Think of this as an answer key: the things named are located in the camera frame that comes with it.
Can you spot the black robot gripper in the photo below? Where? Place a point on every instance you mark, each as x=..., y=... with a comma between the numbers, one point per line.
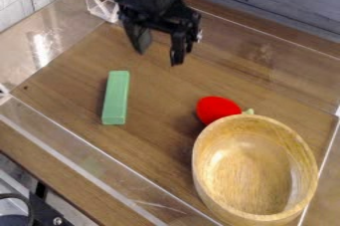
x=168, y=16

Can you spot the green rectangular block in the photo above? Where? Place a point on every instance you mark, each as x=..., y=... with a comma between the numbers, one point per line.
x=115, y=108

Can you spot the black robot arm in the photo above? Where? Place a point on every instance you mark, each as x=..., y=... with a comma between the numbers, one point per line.
x=168, y=16

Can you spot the brown wooden bowl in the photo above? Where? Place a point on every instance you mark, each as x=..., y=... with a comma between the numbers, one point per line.
x=254, y=171

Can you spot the red plush strawberry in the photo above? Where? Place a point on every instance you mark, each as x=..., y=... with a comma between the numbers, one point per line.
x=212, y=108

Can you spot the black metal clamp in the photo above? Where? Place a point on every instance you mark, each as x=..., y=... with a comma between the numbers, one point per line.
x=46, y=215

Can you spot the clear acrylic corner bracket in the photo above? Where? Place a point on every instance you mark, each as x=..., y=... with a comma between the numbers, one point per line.
x=104, y=9

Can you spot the clear acrylic front wall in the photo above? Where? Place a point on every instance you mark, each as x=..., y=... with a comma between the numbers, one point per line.
x=126, y=173

